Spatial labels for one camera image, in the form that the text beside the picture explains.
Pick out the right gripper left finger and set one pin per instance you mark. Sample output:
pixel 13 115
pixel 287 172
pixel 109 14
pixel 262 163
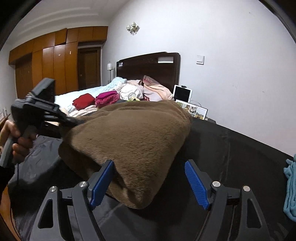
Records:
pixel 52 221

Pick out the brown fleece garment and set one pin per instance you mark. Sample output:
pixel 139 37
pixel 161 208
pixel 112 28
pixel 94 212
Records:
pixel 142 138

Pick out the black jacket forearm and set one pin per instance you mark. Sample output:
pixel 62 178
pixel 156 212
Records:
pixel 5 176

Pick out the person left hand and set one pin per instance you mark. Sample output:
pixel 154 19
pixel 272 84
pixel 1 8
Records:
pixel 23 145

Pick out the white quilt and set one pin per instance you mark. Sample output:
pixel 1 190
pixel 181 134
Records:
pixel 65 101

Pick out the blue towel cloth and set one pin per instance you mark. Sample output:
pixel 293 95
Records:
pixel 290 200

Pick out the red folded cloth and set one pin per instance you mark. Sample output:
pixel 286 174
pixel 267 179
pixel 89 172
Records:
pixel 83 101

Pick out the orange wooden wardrobe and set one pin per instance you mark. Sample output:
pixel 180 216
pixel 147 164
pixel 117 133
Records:
pixel 53 55

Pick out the magenta folded cloth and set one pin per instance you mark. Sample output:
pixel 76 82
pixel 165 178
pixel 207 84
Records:
pixel 107 98

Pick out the brown wooden door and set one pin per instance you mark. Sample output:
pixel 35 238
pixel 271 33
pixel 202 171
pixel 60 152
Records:
pixel 89 67

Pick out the bedside lamp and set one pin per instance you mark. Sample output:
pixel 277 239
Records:
pixel 109 69

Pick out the dark wooden headboard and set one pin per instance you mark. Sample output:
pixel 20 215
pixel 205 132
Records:
pixel 163 67

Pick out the white tablet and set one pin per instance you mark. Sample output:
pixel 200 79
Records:
pixel 182 93

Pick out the wall lamp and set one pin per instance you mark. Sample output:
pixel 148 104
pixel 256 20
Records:
pixel 133 28

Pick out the photo frame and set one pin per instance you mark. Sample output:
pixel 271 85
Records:
pixel 194 110

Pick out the white wall switch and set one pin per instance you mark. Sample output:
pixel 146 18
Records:
pixel 200 59

